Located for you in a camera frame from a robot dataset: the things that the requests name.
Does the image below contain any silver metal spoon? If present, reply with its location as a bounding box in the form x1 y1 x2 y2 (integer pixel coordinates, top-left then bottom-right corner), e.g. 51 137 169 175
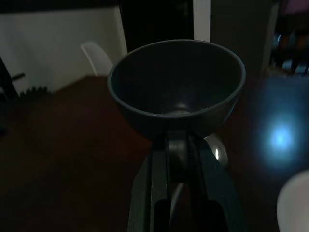
169 134 229 211

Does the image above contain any white round dish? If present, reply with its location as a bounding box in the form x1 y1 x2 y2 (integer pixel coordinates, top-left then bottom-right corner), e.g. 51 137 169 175
276 169 309 232

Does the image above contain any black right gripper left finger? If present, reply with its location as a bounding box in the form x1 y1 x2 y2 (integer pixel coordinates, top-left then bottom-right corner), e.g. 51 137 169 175
128 132 172 232

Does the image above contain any white plastic chair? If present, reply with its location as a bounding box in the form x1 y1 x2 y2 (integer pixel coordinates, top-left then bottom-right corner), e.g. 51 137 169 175
80 41 114 77

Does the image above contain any dark shelf with items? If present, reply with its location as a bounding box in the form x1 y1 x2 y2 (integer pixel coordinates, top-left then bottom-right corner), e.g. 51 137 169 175
267 0 309 78

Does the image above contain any white cabinet panel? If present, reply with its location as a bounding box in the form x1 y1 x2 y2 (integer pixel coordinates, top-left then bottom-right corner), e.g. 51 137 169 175
209 0 281 79

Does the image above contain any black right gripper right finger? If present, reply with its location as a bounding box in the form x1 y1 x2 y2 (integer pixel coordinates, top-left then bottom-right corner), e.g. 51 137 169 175
186 131 243 232

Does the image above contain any dark grey bowl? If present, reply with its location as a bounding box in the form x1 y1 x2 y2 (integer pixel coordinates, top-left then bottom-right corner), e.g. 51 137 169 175
107 40 247 142

